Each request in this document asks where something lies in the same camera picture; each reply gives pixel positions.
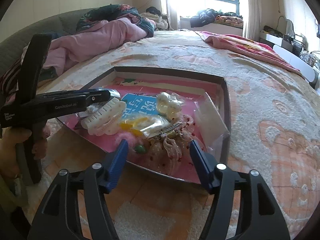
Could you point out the dark floral blanket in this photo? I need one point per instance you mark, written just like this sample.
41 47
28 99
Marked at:
113 12

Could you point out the clear bag of pearl clips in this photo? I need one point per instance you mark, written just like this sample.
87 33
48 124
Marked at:
169 105

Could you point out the dark shallow box with pink base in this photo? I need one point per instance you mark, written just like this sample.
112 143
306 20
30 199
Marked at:
139 87

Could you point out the white hair claw clip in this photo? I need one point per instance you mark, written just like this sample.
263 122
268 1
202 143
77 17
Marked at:
106 120

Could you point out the pink pom-pom hair clip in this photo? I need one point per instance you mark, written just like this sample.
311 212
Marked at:
164 143

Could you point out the yellow item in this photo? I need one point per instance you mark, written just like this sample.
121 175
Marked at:
144 125

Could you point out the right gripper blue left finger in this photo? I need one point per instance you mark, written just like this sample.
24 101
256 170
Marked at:
113 165

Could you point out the white curtain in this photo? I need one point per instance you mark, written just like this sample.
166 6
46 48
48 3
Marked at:
252 19

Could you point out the clothes pile on window sill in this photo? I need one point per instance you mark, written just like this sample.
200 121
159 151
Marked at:
208 16

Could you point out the red pink blanket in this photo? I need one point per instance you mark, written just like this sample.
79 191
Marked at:
247 47

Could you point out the long clear plastic bag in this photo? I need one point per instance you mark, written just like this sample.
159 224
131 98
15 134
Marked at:
212 128

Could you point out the person's left hand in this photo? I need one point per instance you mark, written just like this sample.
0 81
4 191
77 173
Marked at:
21 152

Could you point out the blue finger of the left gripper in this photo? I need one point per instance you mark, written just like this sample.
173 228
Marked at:
112 93
51 105

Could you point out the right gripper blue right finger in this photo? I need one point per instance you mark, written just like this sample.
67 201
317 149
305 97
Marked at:
204 164

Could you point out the pink quilt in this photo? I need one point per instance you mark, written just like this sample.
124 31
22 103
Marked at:
69 50

